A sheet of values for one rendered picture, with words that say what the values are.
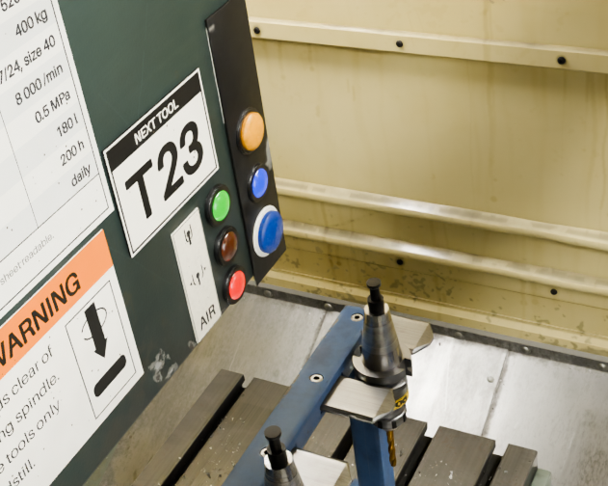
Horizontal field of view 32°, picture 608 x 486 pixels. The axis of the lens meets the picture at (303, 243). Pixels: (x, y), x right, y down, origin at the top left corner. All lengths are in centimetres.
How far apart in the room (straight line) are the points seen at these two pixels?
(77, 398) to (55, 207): 11
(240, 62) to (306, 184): 100
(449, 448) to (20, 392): 100
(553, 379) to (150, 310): 111
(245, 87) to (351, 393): 51
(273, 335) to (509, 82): 64
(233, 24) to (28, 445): 28
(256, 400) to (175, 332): 94
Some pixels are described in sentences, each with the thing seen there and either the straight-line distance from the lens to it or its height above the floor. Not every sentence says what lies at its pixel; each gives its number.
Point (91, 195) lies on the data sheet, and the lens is 57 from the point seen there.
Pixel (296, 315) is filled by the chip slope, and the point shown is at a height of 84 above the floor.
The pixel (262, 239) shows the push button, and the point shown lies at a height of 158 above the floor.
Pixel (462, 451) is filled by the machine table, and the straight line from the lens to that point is 149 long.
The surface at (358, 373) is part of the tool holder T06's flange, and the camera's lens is 114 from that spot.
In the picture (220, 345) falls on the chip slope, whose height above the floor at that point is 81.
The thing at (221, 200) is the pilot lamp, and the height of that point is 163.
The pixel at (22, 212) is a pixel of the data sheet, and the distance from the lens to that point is 53.
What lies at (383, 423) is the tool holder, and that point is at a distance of 119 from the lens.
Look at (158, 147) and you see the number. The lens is 61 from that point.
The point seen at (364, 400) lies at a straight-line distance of 112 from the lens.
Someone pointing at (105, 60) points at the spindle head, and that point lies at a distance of 57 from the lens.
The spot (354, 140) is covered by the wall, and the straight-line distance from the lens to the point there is 159.
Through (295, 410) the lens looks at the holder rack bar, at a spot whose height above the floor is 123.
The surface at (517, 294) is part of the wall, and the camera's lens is 165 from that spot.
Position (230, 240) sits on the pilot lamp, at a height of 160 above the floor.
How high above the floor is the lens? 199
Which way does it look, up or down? 35 degrees down
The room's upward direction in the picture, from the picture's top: 9 degrees counter-clockwise
